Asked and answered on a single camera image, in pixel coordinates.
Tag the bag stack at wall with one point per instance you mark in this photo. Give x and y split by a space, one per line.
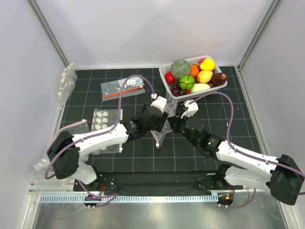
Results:
67 84

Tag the yellow lemon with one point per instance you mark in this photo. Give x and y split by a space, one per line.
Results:
204 76

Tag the dark red apple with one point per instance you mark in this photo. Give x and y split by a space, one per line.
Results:
218 79

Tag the crumpled bags pile left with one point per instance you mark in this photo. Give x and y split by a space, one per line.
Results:
40 165

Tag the red zipper clear bag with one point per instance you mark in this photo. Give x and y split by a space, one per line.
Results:
112 90

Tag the red tomato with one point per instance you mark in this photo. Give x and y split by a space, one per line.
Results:
169 78

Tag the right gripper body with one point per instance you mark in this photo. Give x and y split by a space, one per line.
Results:
181 127

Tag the purple grapes bunch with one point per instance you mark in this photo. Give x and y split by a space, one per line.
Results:
175 88

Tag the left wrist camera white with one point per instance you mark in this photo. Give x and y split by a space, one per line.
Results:
158 102

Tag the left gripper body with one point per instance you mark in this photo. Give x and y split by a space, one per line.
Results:
156 127

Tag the orange fruit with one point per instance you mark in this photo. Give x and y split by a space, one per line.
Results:
194 70

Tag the red chili pepper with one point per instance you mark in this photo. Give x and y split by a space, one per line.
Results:
185 91

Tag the green netted melon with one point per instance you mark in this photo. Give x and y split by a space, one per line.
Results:
180 68

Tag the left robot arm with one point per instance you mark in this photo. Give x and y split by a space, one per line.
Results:
66 150

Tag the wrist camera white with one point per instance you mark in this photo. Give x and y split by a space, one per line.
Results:
158 102
190 108

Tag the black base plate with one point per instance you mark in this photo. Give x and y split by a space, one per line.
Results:
186 183

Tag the black grid cutting mat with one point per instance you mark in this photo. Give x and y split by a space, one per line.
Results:
222 115

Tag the bright green round fruit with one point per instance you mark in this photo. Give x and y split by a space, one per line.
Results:
186 82

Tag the white plastic basket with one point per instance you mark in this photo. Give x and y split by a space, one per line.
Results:
181 98

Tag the yellow red peach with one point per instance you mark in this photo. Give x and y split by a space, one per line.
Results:
207 64

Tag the pink zipper dotted bag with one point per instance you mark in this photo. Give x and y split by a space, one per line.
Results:
170 108

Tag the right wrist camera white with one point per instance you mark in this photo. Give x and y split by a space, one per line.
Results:
190 108

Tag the white zipper dotted bag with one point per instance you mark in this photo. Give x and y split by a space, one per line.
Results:
103 119

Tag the white slotted cable duct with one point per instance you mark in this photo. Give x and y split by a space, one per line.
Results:
86 199

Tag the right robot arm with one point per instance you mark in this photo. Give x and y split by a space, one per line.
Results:
280 176

